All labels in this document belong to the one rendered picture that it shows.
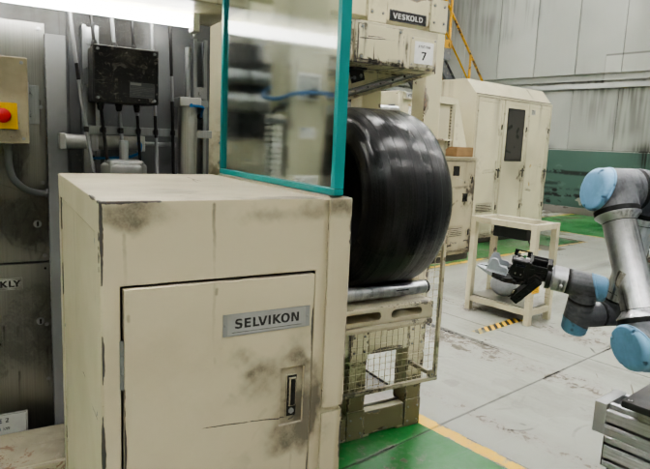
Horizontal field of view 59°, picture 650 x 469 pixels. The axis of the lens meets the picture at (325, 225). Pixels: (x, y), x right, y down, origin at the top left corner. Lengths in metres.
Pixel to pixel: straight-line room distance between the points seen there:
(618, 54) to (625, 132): 1.64
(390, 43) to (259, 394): 1.51
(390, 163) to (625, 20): 12.50
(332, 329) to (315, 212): 0.21
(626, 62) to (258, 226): 13.09
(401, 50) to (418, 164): 0.64
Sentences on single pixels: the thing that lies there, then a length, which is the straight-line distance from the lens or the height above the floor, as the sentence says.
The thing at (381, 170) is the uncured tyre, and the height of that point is 1.28.
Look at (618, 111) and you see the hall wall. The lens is 13.70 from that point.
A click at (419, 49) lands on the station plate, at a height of 1.71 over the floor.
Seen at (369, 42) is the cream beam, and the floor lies 1.71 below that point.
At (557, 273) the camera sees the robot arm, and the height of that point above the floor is 1.01.
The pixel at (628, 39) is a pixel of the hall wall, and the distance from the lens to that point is 13.86.
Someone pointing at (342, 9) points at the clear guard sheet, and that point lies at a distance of 0.95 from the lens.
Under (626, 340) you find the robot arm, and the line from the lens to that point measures 1.63.
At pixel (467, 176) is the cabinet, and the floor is 1.02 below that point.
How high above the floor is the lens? 1.36
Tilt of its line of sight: 8 degrees down
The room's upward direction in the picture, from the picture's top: 2 degrees clockwise
